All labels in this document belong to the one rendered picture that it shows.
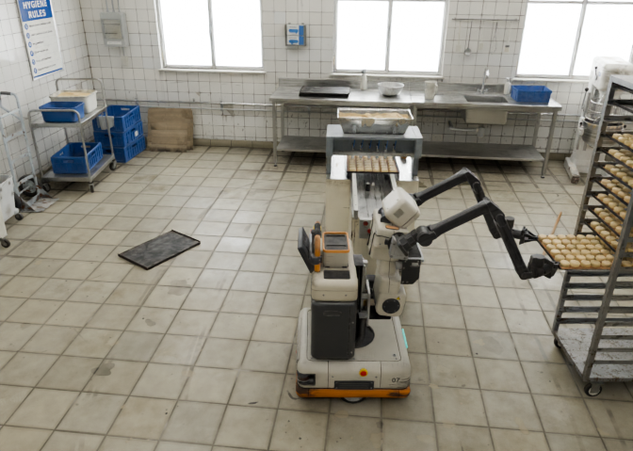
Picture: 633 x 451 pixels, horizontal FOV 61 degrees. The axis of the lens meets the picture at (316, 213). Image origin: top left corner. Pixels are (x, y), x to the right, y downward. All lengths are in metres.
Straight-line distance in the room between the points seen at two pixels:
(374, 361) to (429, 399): 0.44
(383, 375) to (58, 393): 1.95
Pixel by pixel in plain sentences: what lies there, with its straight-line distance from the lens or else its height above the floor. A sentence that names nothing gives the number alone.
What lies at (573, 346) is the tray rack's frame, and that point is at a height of 0.15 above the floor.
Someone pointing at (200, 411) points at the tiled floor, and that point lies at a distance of 3.40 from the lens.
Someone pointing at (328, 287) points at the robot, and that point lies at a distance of 2.92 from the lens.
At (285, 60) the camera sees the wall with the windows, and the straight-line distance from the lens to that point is 7.34.
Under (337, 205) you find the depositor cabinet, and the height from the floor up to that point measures 0.61.
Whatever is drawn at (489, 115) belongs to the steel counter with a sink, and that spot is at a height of 0.73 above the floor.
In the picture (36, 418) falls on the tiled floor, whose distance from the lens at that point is 3.65.
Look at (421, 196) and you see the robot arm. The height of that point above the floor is 1.13.
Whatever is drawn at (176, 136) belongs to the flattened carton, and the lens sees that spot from 7.70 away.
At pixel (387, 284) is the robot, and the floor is 0.71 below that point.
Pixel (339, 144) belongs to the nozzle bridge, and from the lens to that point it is 4.21.
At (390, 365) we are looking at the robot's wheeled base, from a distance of 3.24.
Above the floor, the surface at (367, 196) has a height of 0.84.
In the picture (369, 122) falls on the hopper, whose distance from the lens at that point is 4.12.
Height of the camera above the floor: 2.36
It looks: 25 degrees down
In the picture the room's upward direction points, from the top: straight up
